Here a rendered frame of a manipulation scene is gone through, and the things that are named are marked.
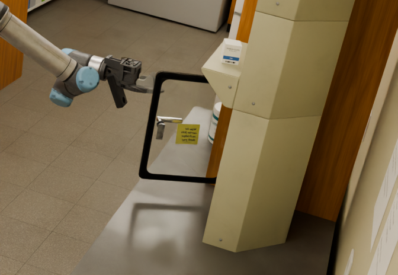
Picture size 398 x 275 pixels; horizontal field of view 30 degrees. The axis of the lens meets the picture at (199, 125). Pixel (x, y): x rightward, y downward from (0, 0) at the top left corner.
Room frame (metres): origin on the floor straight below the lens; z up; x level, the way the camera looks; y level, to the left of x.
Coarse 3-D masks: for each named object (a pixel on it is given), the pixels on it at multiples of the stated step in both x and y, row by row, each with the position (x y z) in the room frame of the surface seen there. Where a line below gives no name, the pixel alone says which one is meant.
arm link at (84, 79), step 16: (0, 16) 2.02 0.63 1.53; (0, 32) 2.03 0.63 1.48; (16, 32) 2.04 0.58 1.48; (32, 32) 2.07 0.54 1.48; (32, 48) 2.05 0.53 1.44; (48, 48) 2.07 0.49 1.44; (48, 64) 2.06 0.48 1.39; (64, 64) 2.08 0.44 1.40; (64, 80) 2.08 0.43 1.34; (80, 80) 2.07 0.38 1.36; (96, 80) 2.10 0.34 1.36
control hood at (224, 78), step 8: (216, 56) 2.11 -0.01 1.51; (240, 56) 2.16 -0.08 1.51; (208, 64) 2.03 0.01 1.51; (216, 64) 2.05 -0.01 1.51; (224, 64) 2.06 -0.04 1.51; (240, 64) 2.09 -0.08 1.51; (208, 72) 1.99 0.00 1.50; (216, 72) 1.99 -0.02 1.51; (224, 72) 1.99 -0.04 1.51; (232, 72) 2.01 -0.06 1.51; (240, 72) 2.02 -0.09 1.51; (208, 80) 1.99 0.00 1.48; (216, 80) 1.99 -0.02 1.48; (224, 80) 1.98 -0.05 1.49; (232, 80) 1.98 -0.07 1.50; (216, 88) 1.99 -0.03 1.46; (224, 88) 1.98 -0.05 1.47; (232, 88) 1.98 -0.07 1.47; (224, 96) 1.98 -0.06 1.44; (232, 96) 1.98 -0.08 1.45; (224, 104) 1.98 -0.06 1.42; (232, 104) 1.98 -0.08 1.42
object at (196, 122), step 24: (168, 96) 2.21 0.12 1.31; (192, 96) 2.24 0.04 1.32; (216, 96) 2.26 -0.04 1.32; (168, 120) 2.22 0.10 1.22; (192, 120) 2.24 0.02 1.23; (216, 120) 2.26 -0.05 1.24; (168, 144) 2.22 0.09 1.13; (192, 144) 2.24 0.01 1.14; (216, 144) 2.27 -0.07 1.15; (168, 168) 2.23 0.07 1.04; (192, 168) 2.25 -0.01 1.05; (216, 168) 2.27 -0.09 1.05
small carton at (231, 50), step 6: (228, 42) 2.09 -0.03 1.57; (234, 42) 2.10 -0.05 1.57; (240, 42) 2.11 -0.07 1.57; (222, 48) 2.11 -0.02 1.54; (228, 48) 2.07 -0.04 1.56; (234, 48) 2.07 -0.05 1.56; (240, 48) 2.07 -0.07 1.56; (222, 54) 2.09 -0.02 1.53; (228, 54) 2.07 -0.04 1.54; (234, 54) 2.07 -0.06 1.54; (222, 60) 2.07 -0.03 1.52; (228, 60) 2.07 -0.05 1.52; (234, 60) 2.07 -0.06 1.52
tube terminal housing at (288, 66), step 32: (256, 32) 1.97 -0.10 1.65; (288, 32) 1.96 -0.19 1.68; (320, 32) 2.02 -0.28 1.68; (256, 64) 1.97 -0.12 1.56; (288, 64) 1.97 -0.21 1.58; (320, 64) 2.04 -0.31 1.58; (256, 96) 1.97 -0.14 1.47; (288, 96) 1.99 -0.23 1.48; (320, 96) 2.06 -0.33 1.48; (256, 128) 1.96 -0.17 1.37; (288, 128) 2.01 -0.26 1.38; (224, 160) 1.98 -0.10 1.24; (256, 160) 1.96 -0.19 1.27; (288, 160) 2.03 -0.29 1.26; (224, 192) 1.97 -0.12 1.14; (256, 192) 1.97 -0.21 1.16; (288, 192) 2.05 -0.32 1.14; (224, 224) 1.97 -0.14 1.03; (256, 224) 1.99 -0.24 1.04; (288, 224) 2.07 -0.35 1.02
